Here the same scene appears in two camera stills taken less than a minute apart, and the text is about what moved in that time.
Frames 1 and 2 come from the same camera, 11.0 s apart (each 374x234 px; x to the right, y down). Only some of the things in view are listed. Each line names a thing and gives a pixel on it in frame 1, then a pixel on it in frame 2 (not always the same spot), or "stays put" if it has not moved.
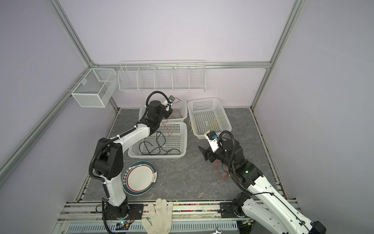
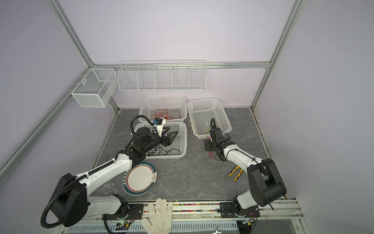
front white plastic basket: [169, 140] stays put
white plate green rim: [138, 177] stays put
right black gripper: [209, 154] -> [208, 145]
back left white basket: [178, 105] stays put
